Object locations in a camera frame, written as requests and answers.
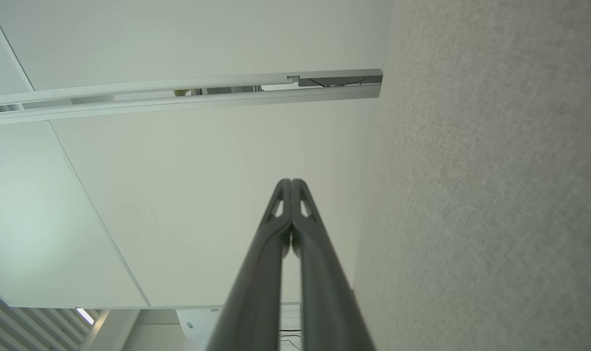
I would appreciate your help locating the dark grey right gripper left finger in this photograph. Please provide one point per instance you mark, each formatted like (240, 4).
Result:
(256, 292)

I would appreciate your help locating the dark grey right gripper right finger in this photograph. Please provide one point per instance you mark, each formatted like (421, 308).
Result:
(324, 302)

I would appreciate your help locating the grey partition post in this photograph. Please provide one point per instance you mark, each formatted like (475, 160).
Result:
(129, 106)

